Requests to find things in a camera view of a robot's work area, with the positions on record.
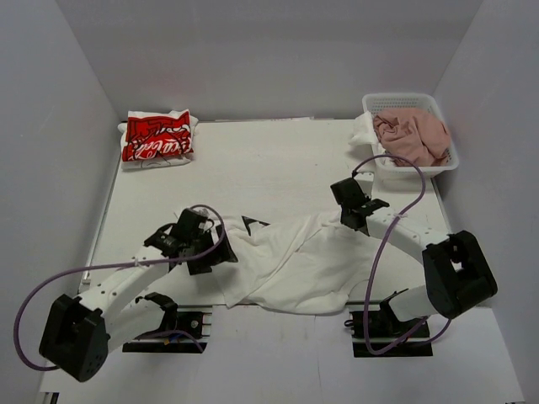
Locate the white cartoon print t-shirt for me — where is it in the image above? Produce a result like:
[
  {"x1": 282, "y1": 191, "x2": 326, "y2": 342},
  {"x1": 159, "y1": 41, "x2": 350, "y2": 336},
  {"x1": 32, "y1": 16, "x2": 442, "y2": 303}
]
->
[{"x1": 348, "y1": 111, "x2": 388, "y2": 155}]

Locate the white t-shirt black graphic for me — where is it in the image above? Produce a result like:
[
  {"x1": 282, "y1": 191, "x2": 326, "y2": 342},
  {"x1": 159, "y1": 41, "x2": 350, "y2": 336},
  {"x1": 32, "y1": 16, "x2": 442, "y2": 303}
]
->
[{"x1": 212, "y1": 211, "x2": 378, "y2": 315}]

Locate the pink t-shirt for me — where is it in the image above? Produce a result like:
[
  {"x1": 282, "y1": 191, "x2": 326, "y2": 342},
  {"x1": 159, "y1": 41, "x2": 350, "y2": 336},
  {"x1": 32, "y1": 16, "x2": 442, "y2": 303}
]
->
[{"x1": 373, "y1": 108, "x2": 451, "y2": 167}]

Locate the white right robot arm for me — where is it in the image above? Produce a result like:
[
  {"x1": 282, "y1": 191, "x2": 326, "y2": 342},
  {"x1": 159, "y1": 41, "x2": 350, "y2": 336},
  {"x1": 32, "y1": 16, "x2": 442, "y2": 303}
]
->
[{"x1": 331, "y1": 178, "x2": 499, "y2": 332}]

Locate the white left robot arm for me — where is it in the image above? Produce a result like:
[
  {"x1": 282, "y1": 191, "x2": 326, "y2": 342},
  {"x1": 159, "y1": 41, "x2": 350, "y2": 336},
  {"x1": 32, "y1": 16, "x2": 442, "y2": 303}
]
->
[{"x1": 39, "y1": 205, "x2": 237, "y2": 382}]

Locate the white plastic basket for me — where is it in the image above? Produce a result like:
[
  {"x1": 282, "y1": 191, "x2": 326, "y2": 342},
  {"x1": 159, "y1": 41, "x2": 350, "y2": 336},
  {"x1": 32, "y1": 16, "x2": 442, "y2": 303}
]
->
[{"x1": 362, "y1": 93, "x2": 459, "y2": 180}]

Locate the folded red coca-cola t-shirt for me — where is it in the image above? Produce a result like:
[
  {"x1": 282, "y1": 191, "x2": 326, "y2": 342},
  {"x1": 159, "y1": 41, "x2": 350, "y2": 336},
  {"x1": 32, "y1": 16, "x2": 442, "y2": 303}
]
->
[{"x1": 117, "y1": 109, "x2": 199, "y2": 172}]

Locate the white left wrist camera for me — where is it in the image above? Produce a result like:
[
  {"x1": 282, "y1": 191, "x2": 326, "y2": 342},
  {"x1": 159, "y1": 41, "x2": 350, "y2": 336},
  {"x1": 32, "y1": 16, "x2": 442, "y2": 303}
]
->
[{"x1": 197, "y1": 208, "x2": 215, "y2": 232}]

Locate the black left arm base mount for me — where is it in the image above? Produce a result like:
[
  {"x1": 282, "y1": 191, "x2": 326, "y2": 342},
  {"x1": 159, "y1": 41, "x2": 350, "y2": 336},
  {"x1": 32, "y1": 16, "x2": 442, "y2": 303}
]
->
[{"x1": 122, "y1": 293, "x2": 212, "y2": 354}]

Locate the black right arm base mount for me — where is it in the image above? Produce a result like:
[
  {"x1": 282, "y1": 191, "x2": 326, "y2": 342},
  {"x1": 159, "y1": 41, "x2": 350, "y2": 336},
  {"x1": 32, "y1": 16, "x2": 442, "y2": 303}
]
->
[{"x1": 344, "y1": 290, "x2": 433, "y2": 358}]

